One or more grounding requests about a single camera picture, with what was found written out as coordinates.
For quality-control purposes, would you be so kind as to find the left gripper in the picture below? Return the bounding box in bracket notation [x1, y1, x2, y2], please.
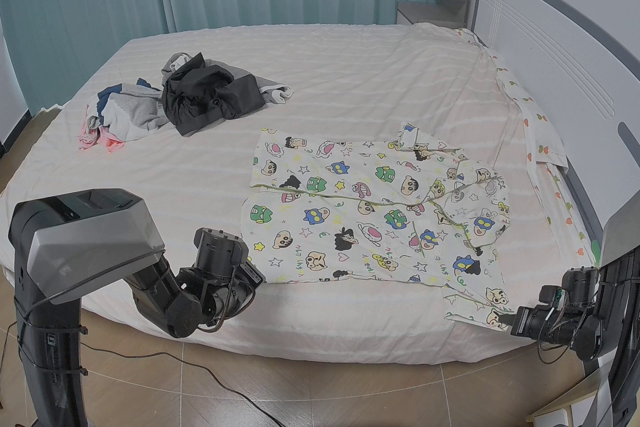
[231, 261, 266, 311]

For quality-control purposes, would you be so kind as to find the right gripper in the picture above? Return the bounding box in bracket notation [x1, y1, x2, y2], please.
[511, 305, 553, 341]

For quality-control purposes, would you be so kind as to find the white printed pyjama top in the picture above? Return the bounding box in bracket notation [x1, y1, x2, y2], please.
[240, 122, 513, 333]

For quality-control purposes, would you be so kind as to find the grey garment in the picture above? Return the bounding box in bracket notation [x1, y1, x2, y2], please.
[160, 52, 293, 105]

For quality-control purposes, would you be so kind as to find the white heart printed pillow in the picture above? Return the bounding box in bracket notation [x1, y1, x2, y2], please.
[452, 27, 569, 169]

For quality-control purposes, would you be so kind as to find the black garment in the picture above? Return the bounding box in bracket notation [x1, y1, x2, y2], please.
[161, 54, 266, 136]

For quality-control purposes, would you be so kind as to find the pink garment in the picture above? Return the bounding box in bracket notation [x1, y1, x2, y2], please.
[77, 122, 126, 153]

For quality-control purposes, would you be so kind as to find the white grey blue knit sweater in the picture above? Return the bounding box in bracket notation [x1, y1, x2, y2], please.
[85, 77, 174, 140]

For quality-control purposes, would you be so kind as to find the bed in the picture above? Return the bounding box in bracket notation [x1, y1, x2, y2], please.
[0, 0, 640, 364]

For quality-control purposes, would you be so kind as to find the grey bedside table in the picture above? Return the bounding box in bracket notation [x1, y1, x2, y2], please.
[396, 0, 470, 28]

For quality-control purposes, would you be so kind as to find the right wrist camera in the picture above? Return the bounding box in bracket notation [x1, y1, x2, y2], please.
[539, 286, 565, 313]

